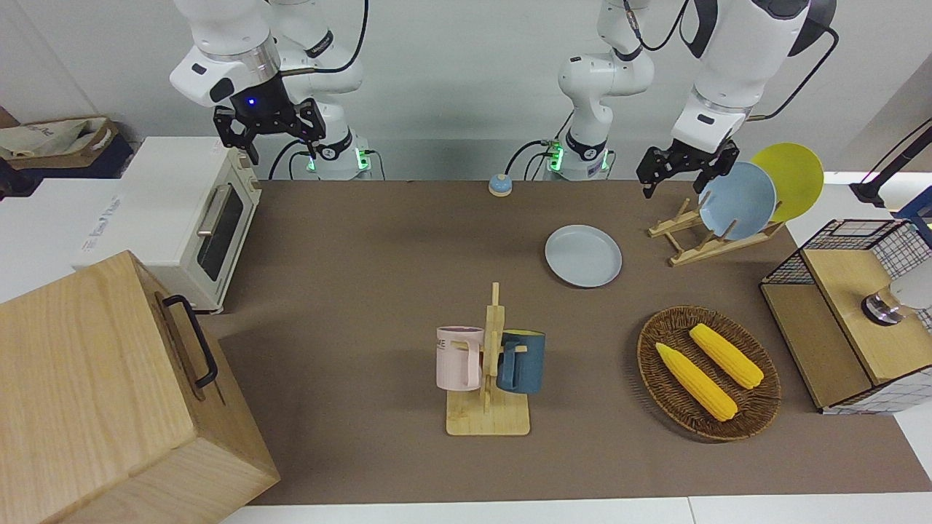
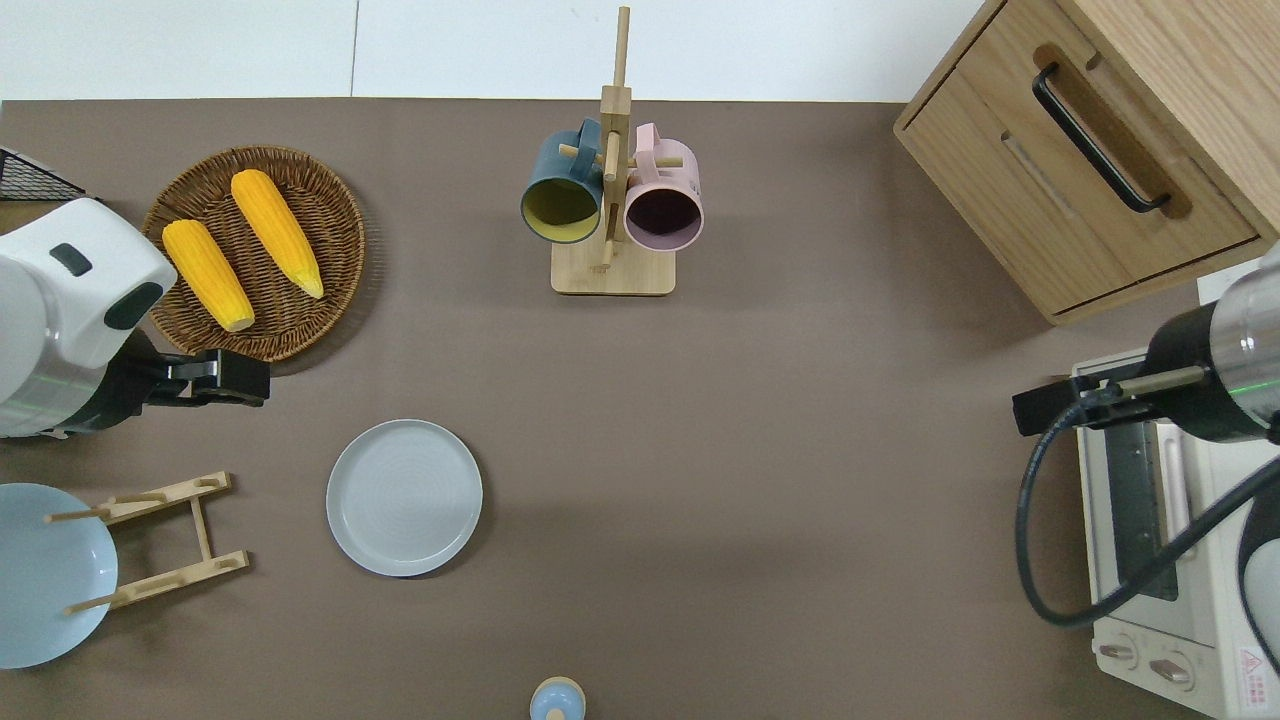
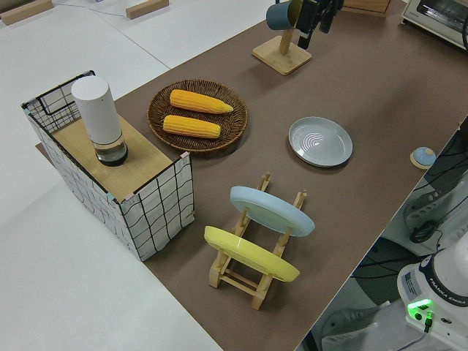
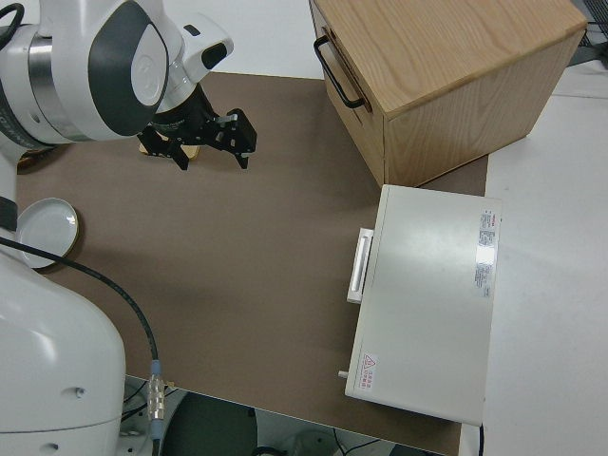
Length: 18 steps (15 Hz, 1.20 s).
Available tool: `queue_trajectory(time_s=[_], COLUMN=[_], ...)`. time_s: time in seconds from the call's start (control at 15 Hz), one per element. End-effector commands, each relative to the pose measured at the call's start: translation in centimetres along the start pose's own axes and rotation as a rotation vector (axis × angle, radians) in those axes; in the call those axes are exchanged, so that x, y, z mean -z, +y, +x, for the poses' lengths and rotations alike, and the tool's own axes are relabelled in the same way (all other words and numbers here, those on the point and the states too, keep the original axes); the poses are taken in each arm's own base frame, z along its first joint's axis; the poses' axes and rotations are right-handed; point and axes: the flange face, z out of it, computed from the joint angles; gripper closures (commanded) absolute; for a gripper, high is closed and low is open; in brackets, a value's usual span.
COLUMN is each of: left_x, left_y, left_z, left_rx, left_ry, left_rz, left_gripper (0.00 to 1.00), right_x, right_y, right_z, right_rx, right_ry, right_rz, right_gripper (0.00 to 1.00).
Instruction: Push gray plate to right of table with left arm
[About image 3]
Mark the wooden block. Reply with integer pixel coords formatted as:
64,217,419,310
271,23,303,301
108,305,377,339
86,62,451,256
0,0,54,26
125,0,170,20

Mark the black floor cable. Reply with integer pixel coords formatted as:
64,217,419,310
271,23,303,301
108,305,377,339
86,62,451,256
360,252,443,282

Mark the wooden dish rack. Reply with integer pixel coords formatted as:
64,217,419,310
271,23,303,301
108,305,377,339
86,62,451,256
208,171,309,311

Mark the blue call bell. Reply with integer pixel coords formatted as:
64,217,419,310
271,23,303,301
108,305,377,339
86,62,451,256
409,146,436,170

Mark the yellow plate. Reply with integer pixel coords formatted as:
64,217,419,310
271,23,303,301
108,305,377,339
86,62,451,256
203,225,301,282

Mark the wooden shelf board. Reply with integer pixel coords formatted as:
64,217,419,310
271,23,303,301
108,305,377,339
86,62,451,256
50,116,173,202

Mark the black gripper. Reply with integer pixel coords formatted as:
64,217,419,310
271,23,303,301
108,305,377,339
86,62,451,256
295,0,344,50

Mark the gray round plate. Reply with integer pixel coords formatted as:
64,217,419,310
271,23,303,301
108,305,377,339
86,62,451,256
288,116,354,168

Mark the wooden mug tree stand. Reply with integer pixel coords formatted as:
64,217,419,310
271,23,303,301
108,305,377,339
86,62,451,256
252,25,313,76

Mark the wire and wood shelf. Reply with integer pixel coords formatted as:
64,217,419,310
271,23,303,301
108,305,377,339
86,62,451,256
20,69,195,263

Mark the cream toaster oven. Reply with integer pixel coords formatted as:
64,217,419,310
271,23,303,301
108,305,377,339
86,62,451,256
400,0,468,52

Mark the light blue plate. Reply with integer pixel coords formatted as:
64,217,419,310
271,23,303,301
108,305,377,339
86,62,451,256
230,185,316,238

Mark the round wicker basket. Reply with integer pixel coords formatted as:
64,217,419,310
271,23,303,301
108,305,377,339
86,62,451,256
147,79,249,153

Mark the large wooden box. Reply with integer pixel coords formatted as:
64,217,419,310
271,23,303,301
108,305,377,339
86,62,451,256
343,0,392,18

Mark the yellow corn cob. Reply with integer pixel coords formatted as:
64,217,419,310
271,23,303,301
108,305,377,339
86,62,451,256
162,115,222,140
170,89,235,115

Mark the dark blue mug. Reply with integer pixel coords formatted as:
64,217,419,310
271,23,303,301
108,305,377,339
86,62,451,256
265,0,304,32

